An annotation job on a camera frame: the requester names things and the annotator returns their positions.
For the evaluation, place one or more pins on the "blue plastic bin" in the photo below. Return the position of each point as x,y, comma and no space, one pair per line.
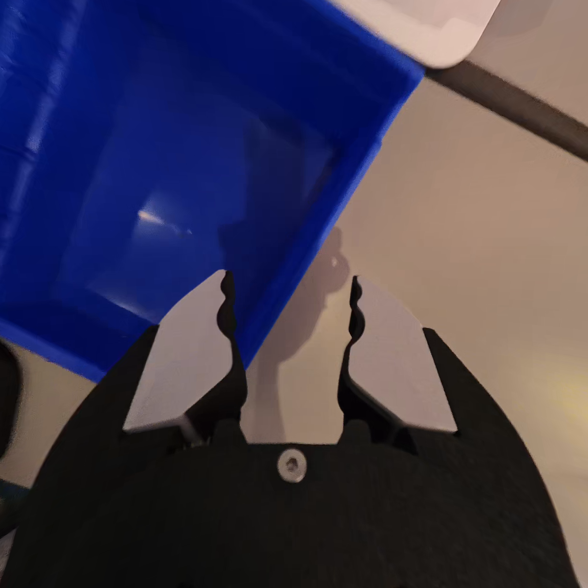
184,165

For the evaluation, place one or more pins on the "white mount plate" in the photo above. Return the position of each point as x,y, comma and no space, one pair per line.
432,28

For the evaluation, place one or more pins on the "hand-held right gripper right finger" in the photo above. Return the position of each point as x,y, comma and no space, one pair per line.
400,372

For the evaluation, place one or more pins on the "black flat mat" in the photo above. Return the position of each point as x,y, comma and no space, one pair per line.
524,110

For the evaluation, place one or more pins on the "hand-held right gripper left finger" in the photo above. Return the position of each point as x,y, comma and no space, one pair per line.
184,372

